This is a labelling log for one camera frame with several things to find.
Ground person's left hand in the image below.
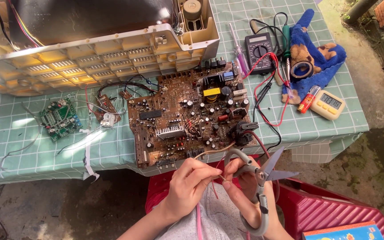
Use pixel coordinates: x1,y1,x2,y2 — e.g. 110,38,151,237
160,157,224,224

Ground person's right hand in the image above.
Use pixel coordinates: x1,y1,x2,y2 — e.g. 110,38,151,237
221,157,278,231

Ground grey handled scissors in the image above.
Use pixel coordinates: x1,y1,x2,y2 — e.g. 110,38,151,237
224,147,300,237

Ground beige insulated wire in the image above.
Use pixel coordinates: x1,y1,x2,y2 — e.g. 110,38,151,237
194,142,237,182

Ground person's grey shorts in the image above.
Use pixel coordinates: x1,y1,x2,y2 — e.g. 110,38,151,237
155,182,263,240

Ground red plastic chair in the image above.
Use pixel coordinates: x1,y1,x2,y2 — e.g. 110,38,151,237
145,154,384,240

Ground large brown circuit board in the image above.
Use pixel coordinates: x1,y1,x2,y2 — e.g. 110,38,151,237
127,61,260,170

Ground white plastic connector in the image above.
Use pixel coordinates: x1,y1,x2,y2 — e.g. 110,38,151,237
100,113,117,128

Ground colourful cardboard box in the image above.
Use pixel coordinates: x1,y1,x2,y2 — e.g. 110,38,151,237
302,221,384,240

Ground black multimeter lead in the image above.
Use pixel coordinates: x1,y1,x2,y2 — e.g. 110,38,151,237
251,60,283,159

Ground red multimeter lead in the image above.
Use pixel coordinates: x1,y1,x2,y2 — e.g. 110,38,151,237
243,52,291,127

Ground red lighter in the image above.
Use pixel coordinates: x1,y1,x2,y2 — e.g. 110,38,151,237
297,85,322,114

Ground small brown circuit board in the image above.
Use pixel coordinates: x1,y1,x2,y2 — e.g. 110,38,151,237
94,94,122,122

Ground yellow digital timer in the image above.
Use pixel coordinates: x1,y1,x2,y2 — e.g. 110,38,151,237
309,90,346,121

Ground black tape roll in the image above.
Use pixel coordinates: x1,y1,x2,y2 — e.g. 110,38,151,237
289,60,315,80

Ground green circuit board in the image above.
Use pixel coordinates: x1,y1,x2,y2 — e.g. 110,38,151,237
39,97,83,142

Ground black digital multimeter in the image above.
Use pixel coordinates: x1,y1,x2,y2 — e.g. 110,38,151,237
244,32,276,76

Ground blue plush toy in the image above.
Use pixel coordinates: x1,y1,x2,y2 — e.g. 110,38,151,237
281,8,348,105

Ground beige television housing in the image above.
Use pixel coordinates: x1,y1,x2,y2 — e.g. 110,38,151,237
0,0,220,97

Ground round beige speaker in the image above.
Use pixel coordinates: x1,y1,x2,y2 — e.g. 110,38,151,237
182,0,203,31

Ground green checked tablecloth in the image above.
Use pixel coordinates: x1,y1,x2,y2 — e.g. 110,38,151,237
0,0,370,186

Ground grey pipe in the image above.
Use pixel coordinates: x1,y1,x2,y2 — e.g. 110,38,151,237
342,0,379,24

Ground thin red wire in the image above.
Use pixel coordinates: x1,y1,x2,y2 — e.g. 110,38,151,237
211,156,228,200

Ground pink drawstring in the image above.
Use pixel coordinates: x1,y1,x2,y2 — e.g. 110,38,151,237
196,203,204,240

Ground black wire bundle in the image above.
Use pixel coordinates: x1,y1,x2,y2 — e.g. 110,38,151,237
97,75,164,99

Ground clear pink handled screwdriver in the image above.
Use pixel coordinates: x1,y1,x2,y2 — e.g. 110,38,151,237
228,22,250,78

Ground grey loose wire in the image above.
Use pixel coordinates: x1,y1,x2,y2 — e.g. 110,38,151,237
0,101,43,171

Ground green handled soldering iron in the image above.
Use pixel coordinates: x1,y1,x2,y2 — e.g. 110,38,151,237
281,24,294,99

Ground black soldering iron cord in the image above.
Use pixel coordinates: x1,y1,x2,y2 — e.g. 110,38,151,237
249,12,289,56

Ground coloured wire bundle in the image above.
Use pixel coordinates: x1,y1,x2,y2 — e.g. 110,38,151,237
7,0,46,48

